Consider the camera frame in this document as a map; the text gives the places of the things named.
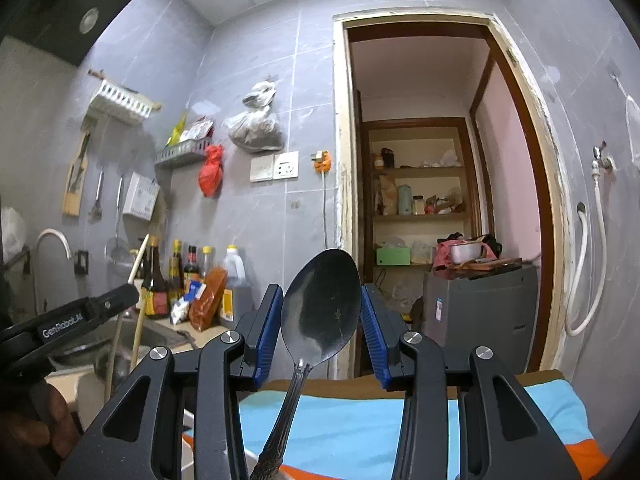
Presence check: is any hanging metal strainer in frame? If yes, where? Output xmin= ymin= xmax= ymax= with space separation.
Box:
xmin=104 ymin=175 xmax=130 ymax=263

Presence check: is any white wall switch socket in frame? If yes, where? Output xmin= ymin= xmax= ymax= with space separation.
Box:
xmin=250 ymin=151 xmax=300 ymax=182

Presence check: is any hanging metal utensil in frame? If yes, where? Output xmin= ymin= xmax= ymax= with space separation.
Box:
xmin=90 ymin=167 xmax=104 ymax=221

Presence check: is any striped blanket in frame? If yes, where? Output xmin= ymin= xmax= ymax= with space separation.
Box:
xmin=182 ymin=370 xmax=608 ymax=480

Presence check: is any green box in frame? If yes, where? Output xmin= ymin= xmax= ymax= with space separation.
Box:
xmin=376 ymin=247 xmax=411 ymax=266

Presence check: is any grey cabinet in doorway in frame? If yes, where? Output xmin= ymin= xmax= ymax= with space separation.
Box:
xmin=422 ymin=262 xmax=538 ymax=373

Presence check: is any white pot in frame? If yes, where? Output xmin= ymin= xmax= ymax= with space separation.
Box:
xmin=449 ymin=241 xmax=485 ymax=264

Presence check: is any white plastic utensil holder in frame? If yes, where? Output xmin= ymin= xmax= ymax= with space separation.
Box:
xmin=181 ymin=407 xmax=261 ymax=480

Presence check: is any black range hood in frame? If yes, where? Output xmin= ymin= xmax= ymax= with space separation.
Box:
xmin=0 ymin=0 xmax=156 ymax=68

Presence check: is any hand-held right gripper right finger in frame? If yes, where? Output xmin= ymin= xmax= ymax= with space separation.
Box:
xmin=361 ymin=282 xmax=583 ymax=480

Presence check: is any door frame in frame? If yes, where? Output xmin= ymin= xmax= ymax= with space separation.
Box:
xmin=332 ymin=10 xmax=573 ymax=381

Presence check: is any brown food packet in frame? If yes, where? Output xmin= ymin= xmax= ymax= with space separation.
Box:
xmin=189 ymin=267 xmax=228 ymax=332

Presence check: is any white mesh bag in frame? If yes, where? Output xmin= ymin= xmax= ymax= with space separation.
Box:
xmin=612 ymin=72 xmax=640 ymax=166

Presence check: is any blue white packet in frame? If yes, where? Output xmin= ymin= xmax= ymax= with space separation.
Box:
xmin=170 ymin=280 xmax=207 ymax=325

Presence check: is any pink cloth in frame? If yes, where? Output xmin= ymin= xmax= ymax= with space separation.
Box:
xmin=432 ymin=234 xmax=502 ymax=271

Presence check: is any steel sink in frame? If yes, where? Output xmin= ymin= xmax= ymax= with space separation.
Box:
xmin=50 ymin=317 xmax=191 ymax=368

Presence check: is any red snack packet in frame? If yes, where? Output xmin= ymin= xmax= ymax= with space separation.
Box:
xmin=179 ymin=116 xmax=215 ymax=143

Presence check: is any white hose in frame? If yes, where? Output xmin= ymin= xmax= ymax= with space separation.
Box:
xmin=565 ymin=160 xmax=608 ymax=337

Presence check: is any white plastic wall rack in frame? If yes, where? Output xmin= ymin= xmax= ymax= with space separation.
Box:
xmin=89 ymin=79 xmax=153 ymax=123

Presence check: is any person's left hand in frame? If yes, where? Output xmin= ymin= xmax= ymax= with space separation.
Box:
xmin=0 ymin=379 xmax=84 ymax=480

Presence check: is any wooden chopstick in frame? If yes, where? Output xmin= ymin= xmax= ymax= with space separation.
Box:
xmin=106 ymin=235 xmax=150 ymax=397
xmin=133 ymin=305 xmax=148 ymax=362

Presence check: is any sink faucet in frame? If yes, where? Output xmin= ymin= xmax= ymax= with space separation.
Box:
xmin=32 ymin=228 xmax=72 ymax=311

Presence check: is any white wall box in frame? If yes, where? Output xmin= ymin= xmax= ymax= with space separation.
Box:
xmin=122 ymin=171 xmax=161 ymax=221

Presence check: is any hanging wooden cutting board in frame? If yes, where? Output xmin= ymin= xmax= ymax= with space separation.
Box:
xmin=61 ymin=117 xmax=93 ymax=217

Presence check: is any yellow snack packet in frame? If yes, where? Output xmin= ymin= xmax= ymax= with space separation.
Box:
xmin=165 ymin=112 xmax=188 ymax=147

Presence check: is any red plastic bag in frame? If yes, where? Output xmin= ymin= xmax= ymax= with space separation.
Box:
xmin=198 ymin=144 xmax=224 ymax=197

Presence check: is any clear hanging plastic bag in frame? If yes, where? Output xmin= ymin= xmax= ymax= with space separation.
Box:
xmin=223 ymin=80 xmax=285 ymax=153

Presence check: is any metal wall tap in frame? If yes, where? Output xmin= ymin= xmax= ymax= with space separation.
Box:
xmin=591 ymin=144 xmax=617 ymax=173

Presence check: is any white plastic bag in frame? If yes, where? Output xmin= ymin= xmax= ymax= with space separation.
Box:
xmin=0 ymin=207 xmax=26 ymax=261

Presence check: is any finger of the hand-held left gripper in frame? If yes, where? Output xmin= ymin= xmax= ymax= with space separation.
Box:
xmin=85 ymin=284 xmax=141 ymax=331

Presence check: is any large metal spoon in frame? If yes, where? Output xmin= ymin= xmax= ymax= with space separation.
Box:
xmin=249 ymin=248 xmax=362 ymax=480

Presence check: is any grey wall shelf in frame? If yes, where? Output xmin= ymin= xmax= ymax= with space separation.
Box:
xmin=154 ymin=139 xmax=211 ymax=167

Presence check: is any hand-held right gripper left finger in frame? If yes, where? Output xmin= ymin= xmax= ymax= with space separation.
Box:
xmin=55 ymin=284 xmax=284 ymax=480

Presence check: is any wooden shelf unit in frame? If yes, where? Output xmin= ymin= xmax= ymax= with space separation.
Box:
xmin=360 ymin=117 xmax=483 ymax=321

